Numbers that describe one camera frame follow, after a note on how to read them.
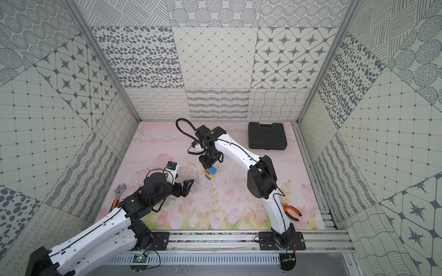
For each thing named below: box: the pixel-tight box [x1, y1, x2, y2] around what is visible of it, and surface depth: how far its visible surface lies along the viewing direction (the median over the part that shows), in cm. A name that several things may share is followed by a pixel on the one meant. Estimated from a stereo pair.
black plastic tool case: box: [248, 121, 288, 151], surface depth 110 cm
